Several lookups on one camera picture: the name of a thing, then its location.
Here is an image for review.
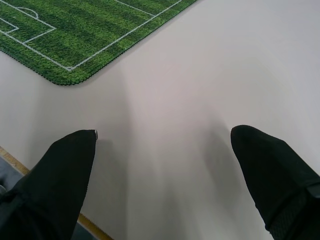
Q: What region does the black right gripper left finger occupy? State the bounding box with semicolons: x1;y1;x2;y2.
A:
0;129;99;240

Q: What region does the green football pitch mat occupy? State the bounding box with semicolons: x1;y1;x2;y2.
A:
0;0;198;87

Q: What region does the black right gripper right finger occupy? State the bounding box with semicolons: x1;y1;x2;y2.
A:
230;124;320;240

